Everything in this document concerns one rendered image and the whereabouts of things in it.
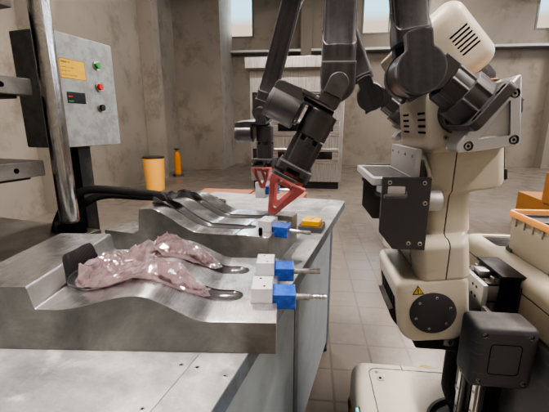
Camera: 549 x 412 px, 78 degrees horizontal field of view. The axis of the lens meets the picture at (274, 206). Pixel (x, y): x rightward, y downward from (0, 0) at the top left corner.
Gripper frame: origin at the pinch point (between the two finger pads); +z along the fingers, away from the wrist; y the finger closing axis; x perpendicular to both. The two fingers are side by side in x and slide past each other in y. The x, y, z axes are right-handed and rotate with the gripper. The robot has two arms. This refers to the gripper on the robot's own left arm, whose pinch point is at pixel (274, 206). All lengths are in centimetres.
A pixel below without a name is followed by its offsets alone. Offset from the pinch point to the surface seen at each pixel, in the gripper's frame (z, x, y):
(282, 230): 8.9, 5.0, -16.4
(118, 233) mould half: 33, -35, -23
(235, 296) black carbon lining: 15.9, 1.0, 9.1
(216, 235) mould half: 17.5, -9.0, -15.5
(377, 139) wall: -80, 203, -967
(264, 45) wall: -166, -212, -973
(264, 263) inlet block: 11.2, 3.4, 1.1
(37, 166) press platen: 33, -72, -37
